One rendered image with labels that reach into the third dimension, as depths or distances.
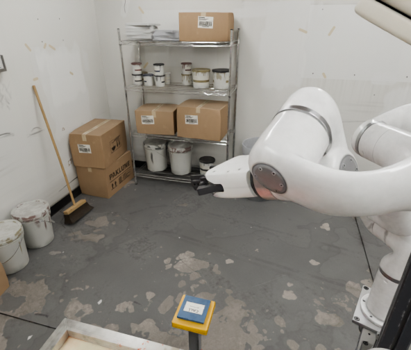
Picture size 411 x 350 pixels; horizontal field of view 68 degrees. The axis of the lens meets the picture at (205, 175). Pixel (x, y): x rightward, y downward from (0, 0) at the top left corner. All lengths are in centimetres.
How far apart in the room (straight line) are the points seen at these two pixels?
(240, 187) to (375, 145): 34
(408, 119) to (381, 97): 301
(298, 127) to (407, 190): 12
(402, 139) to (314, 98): 34
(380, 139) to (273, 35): 301
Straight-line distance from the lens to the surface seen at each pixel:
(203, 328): 118
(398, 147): 69
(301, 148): 34
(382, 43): 373
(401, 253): 92
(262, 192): 47
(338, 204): 34
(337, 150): 42
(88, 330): 119
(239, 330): 237
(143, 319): 245
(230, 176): 49
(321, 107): 39
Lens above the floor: 190
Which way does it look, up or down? 27 degrees down
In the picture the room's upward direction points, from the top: straight up
